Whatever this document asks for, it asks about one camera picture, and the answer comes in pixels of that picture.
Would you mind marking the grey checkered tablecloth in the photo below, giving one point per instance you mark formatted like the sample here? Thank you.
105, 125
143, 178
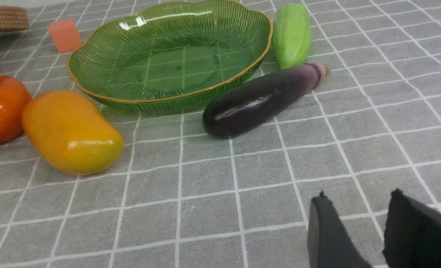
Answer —
178, 198

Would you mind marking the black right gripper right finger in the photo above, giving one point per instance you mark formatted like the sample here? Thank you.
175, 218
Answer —
412, 236

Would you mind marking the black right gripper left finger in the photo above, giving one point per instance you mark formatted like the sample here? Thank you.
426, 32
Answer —
328, 243

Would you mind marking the green cucumber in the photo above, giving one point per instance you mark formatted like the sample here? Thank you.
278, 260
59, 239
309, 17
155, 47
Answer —
292, 35

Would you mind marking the woven rattan basket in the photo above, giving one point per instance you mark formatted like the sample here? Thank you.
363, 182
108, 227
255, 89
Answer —
13, 19

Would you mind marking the green glass leaf plate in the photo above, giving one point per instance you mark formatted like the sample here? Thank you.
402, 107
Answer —
172, 57

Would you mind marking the yellow orange mango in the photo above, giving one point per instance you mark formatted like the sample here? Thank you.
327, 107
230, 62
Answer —
70, 133

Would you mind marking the orange foam cube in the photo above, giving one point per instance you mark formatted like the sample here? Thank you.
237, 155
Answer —
65, 35

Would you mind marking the purple eggplant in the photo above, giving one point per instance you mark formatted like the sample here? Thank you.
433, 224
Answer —
253, 103

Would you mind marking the orange persimmon with green leaf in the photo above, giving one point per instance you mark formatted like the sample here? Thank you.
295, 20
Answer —
14, 97

